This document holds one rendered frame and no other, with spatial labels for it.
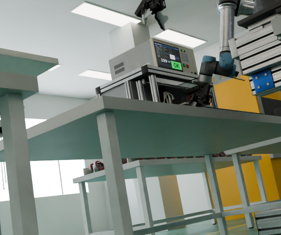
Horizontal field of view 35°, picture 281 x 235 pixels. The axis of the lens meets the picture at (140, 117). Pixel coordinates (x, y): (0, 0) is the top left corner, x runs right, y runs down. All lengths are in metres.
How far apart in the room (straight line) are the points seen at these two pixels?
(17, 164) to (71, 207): 8.80
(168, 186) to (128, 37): 2.44
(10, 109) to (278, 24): 1.06
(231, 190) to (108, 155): 4.89
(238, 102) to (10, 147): 5.30
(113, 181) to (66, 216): 8.33
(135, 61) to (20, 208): 1.70
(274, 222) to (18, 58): 1.45
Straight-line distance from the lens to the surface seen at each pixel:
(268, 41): 1.96
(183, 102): 2.58
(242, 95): 6.36
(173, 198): 6.74
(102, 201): 10.69
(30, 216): 1.27
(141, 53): 2.75
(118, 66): 2.87
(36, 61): 2.40
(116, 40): 7.31
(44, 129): 1.90
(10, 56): 2.31
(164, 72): 2.63
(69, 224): 9.97
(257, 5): 2.02
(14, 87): 1.29
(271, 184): 6.16
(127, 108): 1.71
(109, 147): 1.64
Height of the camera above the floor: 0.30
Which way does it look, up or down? 12 degrees up
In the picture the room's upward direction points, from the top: 10 degrees counter-clockwise
